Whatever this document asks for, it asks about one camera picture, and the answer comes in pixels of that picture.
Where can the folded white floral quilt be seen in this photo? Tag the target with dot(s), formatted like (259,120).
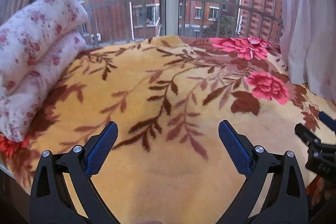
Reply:
(37,44)

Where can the right sheer curtain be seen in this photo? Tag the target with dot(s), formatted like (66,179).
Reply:
(308,44)

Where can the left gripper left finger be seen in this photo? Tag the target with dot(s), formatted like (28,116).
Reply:
(50,200)

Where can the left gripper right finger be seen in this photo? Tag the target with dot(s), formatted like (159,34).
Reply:
(273,190)

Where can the yellow floral bed blanket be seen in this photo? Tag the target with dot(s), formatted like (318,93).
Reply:
(168,95)

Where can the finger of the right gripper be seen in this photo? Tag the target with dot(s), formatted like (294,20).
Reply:
(328,121)
(305,135)

